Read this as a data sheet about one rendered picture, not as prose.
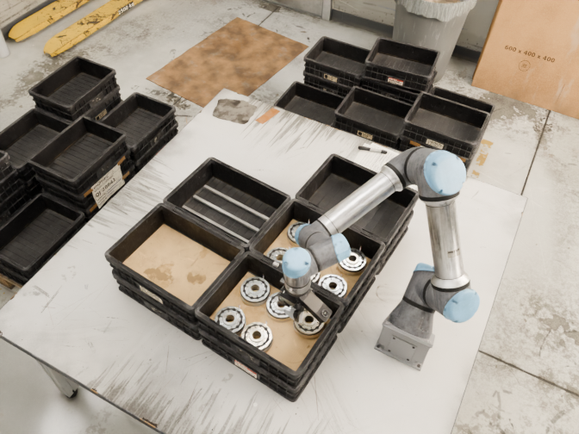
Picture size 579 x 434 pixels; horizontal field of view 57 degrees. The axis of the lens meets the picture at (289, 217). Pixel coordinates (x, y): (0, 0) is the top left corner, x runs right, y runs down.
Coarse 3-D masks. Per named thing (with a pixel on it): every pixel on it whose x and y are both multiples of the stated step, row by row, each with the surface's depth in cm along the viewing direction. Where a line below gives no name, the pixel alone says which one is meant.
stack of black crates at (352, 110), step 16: (352, 96) 325; (368, 96) 323; (384, 96) 317; (336, 112) 307; (352, 112) 324; (368, 112) 324; (384, 112) 325; (400, 112) 320; (336, 128) 314; (352, 128) 309; (368, 128) 304; (384, 128) 315; (400, 128) 315; (384, 144) 305
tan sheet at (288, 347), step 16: (272, 288) 190; (224, 304) 185; (240, 304) 185; (256, 320) 181; (272, 320) 182; (240, 336) 178; (288, 336) 178; (272, 352) 174; (288, 352) 174; (304, 352) 174
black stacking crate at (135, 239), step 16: (160, 208) 201; (144, 224) 196; (160, 224) 206; (176, 224) 203; (192, 224) 196; (128, 240) 192; (144, 240) 201; (208, 240) 197; (112, 256) 188; (128, 256) 197; (224, 256) 198; (112, 272) 193; (160, 304) 185; (192, 320) 181
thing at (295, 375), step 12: (252, 252) 187; (228, 276) 181; (216, 288) 177; (312, 288) 178; (204, 300) 175; (336, 300) 176; (336, 312) 173; (228, 336) 168; (324, 336) 167; (252, 348) 164; (312, 348) 165; (264, 360) 164; (276, 360) 162; (288, 372) 160; (300, 372) 160
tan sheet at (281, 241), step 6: (294, 222) 209; (288, 228) 207; (282, 234) 205; (276, 240) 203; (282, 240) 204; (270, 246) 202; (276, 246) 202; (282, 246) 202; (288, 246) 202; (294, 246) 202; (366, 258) 199; (336, 264) 197; (366, 264) 197; (324, 270) 195; (330, 270) 195; (336, 270) 195; (342, 276) 194; (348, 276) 194; (354, 276) 194; (348, 282) 192; (354, 282) 192; (348, 288) 191
